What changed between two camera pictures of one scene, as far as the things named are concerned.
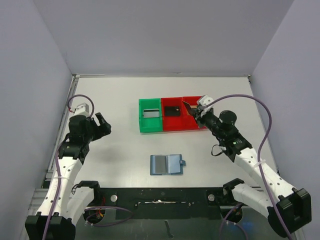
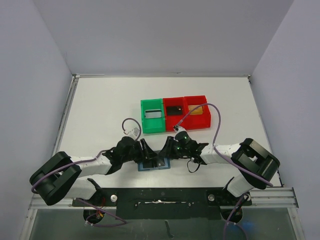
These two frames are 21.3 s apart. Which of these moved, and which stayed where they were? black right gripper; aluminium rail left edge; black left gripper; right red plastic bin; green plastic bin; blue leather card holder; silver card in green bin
Moved: black left gripper; black right gripper; blue leather card holder
Stayed: right red plastic bin; aluminium rail left edge; green plastic bin; silver card in green bin
